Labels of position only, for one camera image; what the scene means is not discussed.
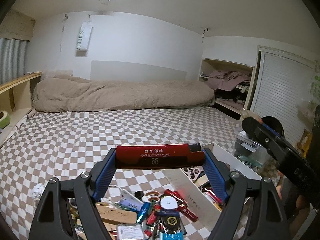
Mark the checkered bed sheet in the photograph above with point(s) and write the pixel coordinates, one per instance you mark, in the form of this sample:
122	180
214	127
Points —
75	142

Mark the white storage box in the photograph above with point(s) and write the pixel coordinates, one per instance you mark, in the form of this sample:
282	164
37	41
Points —
190	182

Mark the beige fluffy blanket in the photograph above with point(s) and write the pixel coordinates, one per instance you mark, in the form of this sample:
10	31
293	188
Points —
112	92

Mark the wooden bedside shelf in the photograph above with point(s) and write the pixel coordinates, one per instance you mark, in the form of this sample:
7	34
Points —
17	90

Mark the dark clothes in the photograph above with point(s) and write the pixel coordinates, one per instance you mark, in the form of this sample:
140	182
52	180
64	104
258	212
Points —
230	96

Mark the pink white scissors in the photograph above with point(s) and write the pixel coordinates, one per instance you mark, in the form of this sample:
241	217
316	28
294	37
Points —
192	173

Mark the green sticker sheet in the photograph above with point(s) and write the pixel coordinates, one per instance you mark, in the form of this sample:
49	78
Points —
314	90

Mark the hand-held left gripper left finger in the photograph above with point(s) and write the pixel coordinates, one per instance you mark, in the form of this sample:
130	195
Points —
105	172

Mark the pink clothes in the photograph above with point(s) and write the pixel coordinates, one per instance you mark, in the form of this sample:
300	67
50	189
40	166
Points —
225	78

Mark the blue tube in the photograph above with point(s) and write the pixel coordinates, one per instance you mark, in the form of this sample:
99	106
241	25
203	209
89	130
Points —
143	211

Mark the dark red lighter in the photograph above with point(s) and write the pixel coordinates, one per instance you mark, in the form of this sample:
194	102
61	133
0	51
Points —
155	156

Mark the small white tape roll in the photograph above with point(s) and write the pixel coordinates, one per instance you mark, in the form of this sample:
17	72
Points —
151	199
153	193

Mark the black box with gold badge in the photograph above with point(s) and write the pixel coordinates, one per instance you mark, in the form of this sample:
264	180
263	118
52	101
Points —
172	220

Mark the white power strip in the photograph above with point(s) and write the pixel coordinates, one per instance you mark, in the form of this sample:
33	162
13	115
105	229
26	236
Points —
128	197

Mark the clear plastic storage bin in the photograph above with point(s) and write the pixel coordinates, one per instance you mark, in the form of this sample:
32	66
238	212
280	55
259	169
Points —
252	152

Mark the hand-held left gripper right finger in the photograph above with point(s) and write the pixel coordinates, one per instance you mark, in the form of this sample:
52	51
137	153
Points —
215	175

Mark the crumpled white paper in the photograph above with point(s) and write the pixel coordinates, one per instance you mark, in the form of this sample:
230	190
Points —
38	190

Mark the beige wooden box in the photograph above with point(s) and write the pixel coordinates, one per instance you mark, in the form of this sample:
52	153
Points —
203	181

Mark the wall niche shelf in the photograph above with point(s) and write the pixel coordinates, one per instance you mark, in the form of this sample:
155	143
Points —
207	65

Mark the white shutter door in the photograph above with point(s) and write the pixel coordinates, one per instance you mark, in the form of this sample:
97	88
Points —
280	85

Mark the grey curtain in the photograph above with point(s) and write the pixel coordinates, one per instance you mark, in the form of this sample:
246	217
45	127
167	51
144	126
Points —
12	60

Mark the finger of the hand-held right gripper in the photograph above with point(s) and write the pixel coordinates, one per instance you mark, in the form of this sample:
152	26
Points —
252	127

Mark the white round tape measure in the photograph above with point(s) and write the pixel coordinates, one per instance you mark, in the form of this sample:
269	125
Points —
169	202

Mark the yellow package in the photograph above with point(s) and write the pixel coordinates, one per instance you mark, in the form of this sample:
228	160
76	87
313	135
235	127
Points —
306	140

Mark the blue foil packet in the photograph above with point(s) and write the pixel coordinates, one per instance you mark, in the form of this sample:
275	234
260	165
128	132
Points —
172	236

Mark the flat wooden block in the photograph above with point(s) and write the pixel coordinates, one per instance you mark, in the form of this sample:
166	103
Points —
116	214

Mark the person's right hand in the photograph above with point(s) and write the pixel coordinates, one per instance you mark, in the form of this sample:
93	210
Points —
279	192

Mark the rectangular tin with clear lid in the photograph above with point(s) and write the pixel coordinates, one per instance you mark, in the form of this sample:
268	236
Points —
130	232

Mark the green round bowl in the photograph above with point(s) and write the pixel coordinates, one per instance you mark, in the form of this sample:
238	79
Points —
4	119

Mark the beige roman shade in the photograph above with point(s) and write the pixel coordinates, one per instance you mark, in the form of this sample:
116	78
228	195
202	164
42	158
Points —
15	26

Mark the beige object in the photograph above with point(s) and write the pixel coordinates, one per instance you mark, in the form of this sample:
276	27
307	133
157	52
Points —
250	115

